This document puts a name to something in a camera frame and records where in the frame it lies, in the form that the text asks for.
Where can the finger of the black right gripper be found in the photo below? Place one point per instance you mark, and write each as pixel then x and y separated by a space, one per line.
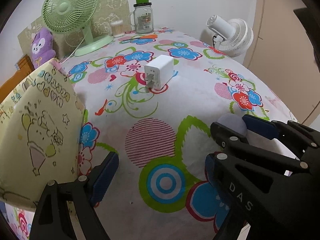
pixel 298 138
pixel 237 145

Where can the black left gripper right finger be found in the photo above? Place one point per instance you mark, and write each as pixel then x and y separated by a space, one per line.
pixel 220 175

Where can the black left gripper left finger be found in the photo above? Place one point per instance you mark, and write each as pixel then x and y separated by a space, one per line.
pixel 52 219

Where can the lavender round device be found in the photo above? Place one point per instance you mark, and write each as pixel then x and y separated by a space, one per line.
pixel 233 122

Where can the white cube charger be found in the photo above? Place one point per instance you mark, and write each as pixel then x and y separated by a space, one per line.
pixel 159 71

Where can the floral tablecloth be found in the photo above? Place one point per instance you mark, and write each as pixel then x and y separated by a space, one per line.
pixel 161 137

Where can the yellow cartoon fabric storage box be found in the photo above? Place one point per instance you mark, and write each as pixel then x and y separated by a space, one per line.
pixel 41 120

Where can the white clip fan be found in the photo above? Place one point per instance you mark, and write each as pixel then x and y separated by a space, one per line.
pixel 232 37

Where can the glass mason jar mug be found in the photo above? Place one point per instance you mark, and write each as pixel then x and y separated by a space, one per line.
pixel 142 17

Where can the wooden chair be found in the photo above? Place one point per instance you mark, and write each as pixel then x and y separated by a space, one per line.
pixel 25 67

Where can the cotton swab container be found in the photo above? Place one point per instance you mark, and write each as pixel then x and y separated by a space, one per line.
pixel 117 28

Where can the purple plush toy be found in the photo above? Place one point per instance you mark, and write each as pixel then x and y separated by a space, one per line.
pixel 42 47

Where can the beige cartoon board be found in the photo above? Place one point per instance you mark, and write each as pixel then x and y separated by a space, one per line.
pixel 108 11

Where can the green desk fan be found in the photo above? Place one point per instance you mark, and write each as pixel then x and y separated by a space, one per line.
pixel 65 16

